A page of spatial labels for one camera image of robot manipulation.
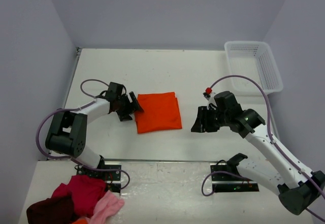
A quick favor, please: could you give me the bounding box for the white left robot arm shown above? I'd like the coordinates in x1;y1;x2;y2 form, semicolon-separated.
45;80;144;180

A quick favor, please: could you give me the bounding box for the crimson red t shirt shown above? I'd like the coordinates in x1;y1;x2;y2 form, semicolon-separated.
52;175;106;217

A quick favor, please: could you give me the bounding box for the orange red cloth piece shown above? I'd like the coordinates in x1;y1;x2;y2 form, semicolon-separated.
72;217;89;224

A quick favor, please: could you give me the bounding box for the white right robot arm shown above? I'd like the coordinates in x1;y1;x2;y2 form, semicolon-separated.
191;88;324;215

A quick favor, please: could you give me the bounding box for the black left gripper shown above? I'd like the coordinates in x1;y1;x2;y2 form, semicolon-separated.
115;92;143;121

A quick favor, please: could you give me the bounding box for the orange t shirt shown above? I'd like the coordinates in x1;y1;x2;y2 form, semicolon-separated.
135;92;182;134

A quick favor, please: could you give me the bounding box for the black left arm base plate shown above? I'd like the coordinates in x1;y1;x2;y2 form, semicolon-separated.
74;164;121;193

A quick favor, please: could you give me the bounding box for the pink t shirt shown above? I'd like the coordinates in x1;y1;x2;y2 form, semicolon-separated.
87;191;125;224

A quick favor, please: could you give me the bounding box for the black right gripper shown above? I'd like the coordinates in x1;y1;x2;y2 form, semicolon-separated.
191;106;230;133

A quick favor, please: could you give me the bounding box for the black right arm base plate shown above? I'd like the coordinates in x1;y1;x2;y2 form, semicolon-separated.
210;162;259;193

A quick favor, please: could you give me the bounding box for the dark maroon t shirt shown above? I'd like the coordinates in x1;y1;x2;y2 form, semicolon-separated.
26;197;79;224

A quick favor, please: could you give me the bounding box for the white plastic basket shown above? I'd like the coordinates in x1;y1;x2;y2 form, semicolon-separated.
224;41;283;94

